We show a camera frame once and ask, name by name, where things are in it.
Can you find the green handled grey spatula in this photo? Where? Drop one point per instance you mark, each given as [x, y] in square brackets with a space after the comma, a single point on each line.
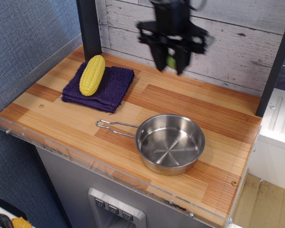
[171, 62]

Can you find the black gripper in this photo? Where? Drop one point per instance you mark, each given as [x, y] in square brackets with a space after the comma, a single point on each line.
[173, 29]

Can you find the white ribbed side panel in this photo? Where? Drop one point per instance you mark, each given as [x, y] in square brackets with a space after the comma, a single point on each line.
[273, 122]

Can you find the black frame post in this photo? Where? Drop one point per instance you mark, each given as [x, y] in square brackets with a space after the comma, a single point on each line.
[272, 79]
[89, 27]

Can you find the clear acrylic guard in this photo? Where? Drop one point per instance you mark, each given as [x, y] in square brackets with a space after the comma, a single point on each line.
[219, 91]

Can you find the yellow plastic corn cob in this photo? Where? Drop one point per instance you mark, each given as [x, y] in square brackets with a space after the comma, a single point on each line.
[92, 75]

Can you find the black right frame post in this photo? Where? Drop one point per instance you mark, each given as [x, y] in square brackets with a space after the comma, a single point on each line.
[272, 79]

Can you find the yellow object bottom left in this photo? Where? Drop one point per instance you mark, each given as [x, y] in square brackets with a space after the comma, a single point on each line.
[21, 223]

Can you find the stainless steel pan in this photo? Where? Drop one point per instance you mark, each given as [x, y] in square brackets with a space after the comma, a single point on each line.
[169, 144]

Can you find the black left frame post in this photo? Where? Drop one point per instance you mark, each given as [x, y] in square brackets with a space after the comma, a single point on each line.
[89, 27]

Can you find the dark blue folded towel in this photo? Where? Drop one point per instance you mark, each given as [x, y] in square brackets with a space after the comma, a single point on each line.
[110, 93]

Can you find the silver dispenser panel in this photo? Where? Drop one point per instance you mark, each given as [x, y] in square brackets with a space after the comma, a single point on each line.
[110, 212]

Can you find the grey toy fridge cabinet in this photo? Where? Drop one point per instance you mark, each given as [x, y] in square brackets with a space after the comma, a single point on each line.
[72, 183]

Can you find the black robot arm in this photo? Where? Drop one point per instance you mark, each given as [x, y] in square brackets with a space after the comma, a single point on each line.
[172, 37]

